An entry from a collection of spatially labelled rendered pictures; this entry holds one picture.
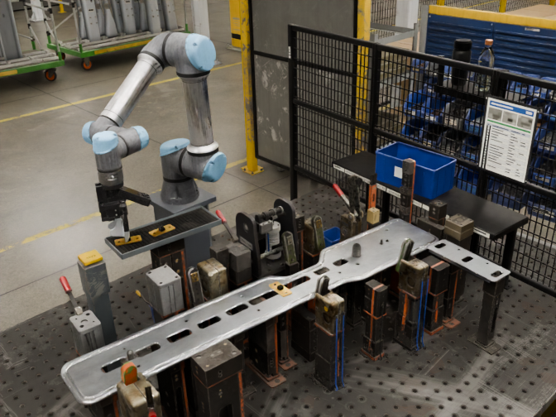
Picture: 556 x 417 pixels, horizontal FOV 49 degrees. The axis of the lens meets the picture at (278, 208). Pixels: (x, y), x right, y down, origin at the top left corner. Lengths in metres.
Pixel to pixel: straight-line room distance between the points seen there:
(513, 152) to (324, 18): 2.20
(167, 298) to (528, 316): 1.37
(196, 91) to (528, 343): 1.47
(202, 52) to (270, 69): 2.79
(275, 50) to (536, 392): 3.32
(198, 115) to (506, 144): 1.17
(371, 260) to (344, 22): 2.36
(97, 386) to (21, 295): 2.39
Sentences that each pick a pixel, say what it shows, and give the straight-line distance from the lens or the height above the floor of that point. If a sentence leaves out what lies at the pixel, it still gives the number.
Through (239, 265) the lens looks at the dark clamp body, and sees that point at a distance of 2.08.
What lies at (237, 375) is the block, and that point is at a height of 0.96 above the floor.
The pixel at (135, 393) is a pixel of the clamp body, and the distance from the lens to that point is 1.63.
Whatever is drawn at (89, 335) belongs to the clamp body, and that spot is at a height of 1.03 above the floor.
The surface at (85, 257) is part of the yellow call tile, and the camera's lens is 2.00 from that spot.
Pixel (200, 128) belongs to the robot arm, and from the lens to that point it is 2.20.
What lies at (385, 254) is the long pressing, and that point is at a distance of 2.22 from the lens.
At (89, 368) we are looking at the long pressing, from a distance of 1.82.
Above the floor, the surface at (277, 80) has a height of 0.87.
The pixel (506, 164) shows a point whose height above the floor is 1.21.
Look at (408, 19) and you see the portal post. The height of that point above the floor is 1.03.
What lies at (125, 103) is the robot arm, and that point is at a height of 1.56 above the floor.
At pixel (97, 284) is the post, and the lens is 2.02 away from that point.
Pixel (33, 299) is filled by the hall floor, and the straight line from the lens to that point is 4.04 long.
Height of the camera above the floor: 2.15
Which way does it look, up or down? 27 degrees down
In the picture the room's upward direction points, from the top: 2 degrees counter-clockwise
